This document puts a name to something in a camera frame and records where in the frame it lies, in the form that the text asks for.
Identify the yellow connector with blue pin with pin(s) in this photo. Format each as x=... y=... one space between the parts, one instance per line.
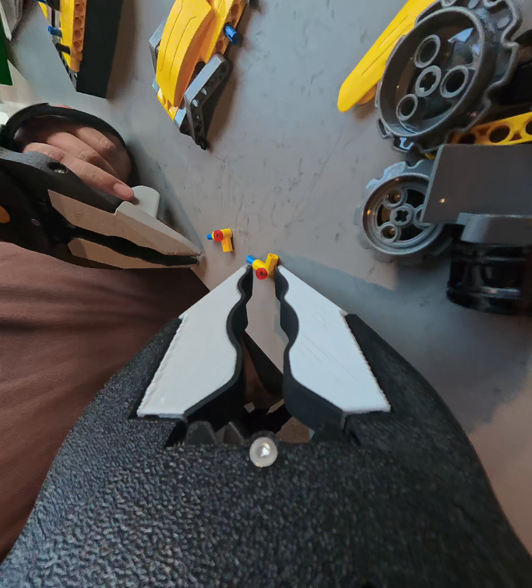
x=271 y=263

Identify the grey desk with wooden edge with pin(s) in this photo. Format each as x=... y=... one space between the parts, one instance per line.
x=303 y=184

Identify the large grey wheel hub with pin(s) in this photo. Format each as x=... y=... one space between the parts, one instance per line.
x=477 y=32

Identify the black and yellow brick block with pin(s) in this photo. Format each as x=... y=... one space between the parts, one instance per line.
x=100 y=46

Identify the yellow and grey brick assembly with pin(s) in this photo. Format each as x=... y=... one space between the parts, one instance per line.
x=183 y=46

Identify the small grey wheel hub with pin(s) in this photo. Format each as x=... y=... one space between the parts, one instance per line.
x=376 y=230

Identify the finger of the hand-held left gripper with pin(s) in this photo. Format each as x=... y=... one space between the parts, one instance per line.
x=110 y=254
x=110 y=219

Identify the yellow grey brick chassis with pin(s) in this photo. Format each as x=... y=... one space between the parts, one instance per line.
x=487 y=184

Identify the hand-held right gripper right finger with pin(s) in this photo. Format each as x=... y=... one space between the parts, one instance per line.
x=335 y=367

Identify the yellow curved panel piece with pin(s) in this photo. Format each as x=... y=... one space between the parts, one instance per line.
x=376 y=69

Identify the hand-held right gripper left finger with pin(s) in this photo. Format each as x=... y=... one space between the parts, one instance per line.
x=192 y=367

